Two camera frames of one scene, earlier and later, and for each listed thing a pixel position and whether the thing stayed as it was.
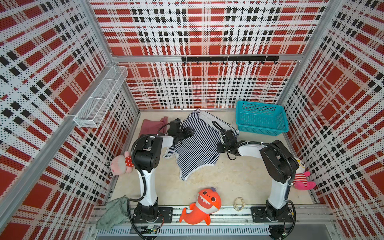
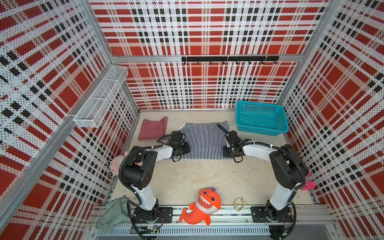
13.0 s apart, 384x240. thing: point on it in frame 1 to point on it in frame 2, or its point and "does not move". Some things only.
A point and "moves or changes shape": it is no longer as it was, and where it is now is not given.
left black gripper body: x=184 y=134 to x=182 y=148
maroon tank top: x=148 y=127 does not move
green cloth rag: x=117 y=211 does not move
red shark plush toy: x=209 y=201 does not move
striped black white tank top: x=201 y=148 moves or changes shape
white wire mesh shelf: x=100 y=101 does not move
